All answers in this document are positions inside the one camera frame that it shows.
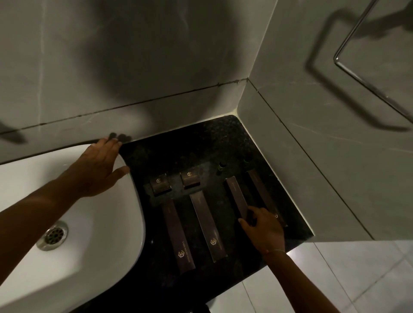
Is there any black granite countertop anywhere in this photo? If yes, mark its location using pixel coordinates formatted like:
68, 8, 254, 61
69, 114, 315, 313

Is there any metal sink drain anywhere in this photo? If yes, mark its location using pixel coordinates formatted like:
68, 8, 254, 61
36, 220, 69, 252

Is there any long brown box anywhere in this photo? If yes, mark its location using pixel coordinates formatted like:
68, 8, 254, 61
246, 169, 288, 228
161, 199, 197, 275
189, 192, 228, 264
224, 176, 257, 228

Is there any person's left hand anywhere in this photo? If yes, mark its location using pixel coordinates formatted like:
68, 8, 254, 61
61, 138, 130, 199

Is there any small brown box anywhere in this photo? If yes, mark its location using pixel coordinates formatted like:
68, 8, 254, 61
149, 173, 172, 198
179, 169, 201, 190

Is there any chrome towel ring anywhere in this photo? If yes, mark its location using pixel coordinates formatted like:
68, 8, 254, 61
334, 0, 413, 123

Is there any person's right hand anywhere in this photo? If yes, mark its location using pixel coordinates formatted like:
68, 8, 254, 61
238, 206, 286, 257

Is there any white ceramic sink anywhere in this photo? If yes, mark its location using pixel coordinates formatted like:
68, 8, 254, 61
0, 143, 146, 313

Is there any person's right forearm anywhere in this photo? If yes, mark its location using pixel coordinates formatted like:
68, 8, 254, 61
266, 249, 341, 313

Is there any person's left forearm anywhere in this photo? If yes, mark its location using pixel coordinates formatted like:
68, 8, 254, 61
0, 180, 84, 294

